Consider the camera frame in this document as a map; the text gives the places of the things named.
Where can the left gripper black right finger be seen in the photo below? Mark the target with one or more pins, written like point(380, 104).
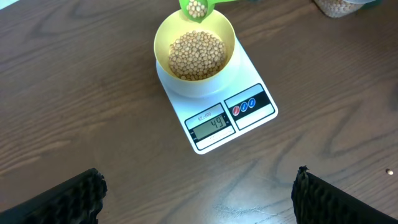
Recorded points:
point(318, 202)

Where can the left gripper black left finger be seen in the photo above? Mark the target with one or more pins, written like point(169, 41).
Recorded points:
point(76, 201)

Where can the yellow plastic bowl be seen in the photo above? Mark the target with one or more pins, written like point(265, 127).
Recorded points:
point(194, 51)

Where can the green plastic measuring scoop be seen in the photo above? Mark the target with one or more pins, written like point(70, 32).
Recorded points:
point(198, 10)

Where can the white digital kitchen scale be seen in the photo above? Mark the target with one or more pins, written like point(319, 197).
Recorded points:
point(211, 121)

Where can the clear container of soybeans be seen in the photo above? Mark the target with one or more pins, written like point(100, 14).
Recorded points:
point(341, 8)

